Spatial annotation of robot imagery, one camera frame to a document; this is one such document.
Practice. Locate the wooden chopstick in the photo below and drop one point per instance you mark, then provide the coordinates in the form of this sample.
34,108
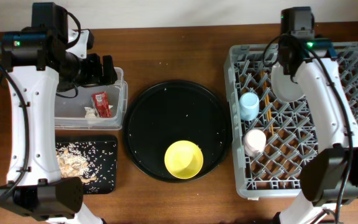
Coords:
262,75
269,115

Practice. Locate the yellow bowl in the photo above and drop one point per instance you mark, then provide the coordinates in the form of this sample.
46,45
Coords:
183,159

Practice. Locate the food scraps with rice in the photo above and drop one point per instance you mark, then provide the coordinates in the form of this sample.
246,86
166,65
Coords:
73,165

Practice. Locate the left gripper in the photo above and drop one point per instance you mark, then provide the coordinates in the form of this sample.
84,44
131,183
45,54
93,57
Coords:
96,76

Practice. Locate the grey dishwasher rack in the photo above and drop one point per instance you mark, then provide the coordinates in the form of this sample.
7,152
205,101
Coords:
274,172

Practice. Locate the pink cup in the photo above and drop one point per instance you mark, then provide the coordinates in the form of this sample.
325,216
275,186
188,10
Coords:
254,142

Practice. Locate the grey ceramic plate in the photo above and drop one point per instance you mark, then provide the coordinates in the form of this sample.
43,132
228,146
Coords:
283,88

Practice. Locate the clear plastic bin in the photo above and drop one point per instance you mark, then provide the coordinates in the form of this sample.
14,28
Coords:
70,112

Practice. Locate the blue cup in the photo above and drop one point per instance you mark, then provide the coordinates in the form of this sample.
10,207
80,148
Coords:
249,106

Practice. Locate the black rectangular waste tray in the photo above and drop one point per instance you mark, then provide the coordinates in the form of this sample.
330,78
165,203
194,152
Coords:
107,161

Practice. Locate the red snack wrapper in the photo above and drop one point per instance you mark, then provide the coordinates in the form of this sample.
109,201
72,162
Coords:
101,104

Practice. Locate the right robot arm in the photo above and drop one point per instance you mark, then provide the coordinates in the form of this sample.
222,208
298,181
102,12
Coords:
307,67

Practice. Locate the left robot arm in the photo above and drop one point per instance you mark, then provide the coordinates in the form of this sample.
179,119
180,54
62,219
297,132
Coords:
42,62

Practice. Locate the round black serving tray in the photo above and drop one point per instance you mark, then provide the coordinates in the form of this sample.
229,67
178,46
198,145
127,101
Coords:
173,111

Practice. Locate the white tissue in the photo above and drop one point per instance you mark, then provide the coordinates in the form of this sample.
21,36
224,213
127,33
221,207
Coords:
94,113

